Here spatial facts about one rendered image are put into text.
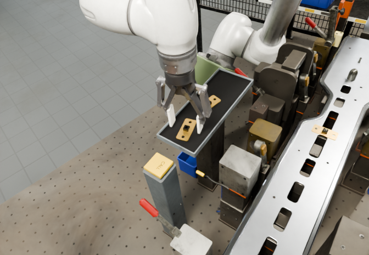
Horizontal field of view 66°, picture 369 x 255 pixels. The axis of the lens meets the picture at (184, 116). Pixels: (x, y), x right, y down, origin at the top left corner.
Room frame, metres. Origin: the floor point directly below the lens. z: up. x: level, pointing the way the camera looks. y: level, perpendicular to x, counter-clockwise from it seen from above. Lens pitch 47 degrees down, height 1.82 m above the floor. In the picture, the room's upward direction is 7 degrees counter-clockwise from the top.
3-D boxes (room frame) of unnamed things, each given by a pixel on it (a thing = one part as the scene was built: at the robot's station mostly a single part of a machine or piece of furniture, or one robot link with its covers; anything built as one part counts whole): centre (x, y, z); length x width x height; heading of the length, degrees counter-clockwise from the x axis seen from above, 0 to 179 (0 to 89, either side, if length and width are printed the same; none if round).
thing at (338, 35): (1.10, -0.74, 0.88); 0.04 x 0.04 x 0.37; 49
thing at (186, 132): (0.56, 0.00, 1.17); 0.08 x 0.04 x 0.01; 153
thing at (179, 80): (0.56, 0.00, 1.36); 0.08 x 0.07 x 0.09; 63
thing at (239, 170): (0.47, -0.13, 0.90); 0.13 x 0.08 x 0.41; 49
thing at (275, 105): (0.71, -0.30, 0.89); 0.12 x 0.07 x 0.38; 49
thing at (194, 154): (0.65, -0.08, 1.16); 0.37 x 0.14 x 0.02; 139
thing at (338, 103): (0.74, -0.60, 0.84); 0.12 x 0.05 x 0.29; 49
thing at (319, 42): (1.07, -0.65, 0.87); 0.10 x 0.07 x 0.35; 49
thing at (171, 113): (0.58, 0.04, 1.21); 0.03 x 0.01 x 0.07; 153
